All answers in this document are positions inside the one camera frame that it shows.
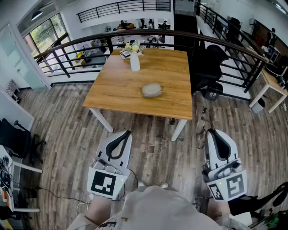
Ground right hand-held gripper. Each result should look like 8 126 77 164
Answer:
202 129 247 202

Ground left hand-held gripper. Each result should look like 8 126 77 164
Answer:
87 130 133 201

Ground thin wooden stick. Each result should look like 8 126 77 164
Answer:
195 107 215 150

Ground grey glasses case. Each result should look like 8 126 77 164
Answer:
141 83 163 99

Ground person's left forearm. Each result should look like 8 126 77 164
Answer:
85 196 113 226

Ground person's right forearm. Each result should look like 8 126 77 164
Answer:
206 199 232 222

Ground white table leg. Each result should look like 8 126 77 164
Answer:
171 118 188 142
88 107 114 133

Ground white waste bin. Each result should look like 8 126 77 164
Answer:
251 98 266 114

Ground black bin with white print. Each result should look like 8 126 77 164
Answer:
203 82 224 101

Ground person's beige printed shirt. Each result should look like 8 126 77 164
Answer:
67 185 252 230

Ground wooden side desk white legs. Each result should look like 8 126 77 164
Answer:
248 66 288 114

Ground black mesh office chair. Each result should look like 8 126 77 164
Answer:
191 44 230 95

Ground white ceramic vase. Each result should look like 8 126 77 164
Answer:
130 52 141 72

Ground stack of books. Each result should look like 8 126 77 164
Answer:
119 49 132 60

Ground black swivel office chair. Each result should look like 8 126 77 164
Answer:
0 117 47 165

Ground black standing fan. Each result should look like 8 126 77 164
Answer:
81 44 93 64

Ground black railing with wooden handrail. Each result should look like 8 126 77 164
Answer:
33 29 270 94

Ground patterned white bench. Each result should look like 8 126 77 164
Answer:
4 79 21 103

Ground large dark-framed window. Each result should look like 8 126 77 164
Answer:
22 13 76 76

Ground black balcony railing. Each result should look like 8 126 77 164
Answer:
76 0 172 23

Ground black dome pendant lamp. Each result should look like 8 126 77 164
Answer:
31 9 44 21

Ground black floor cable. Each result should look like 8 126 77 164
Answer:
35 186 91 203

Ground white metal-frame desk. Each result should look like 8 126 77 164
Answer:
0 144 44 213

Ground tangle of black cables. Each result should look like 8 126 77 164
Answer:
0 156 14 192

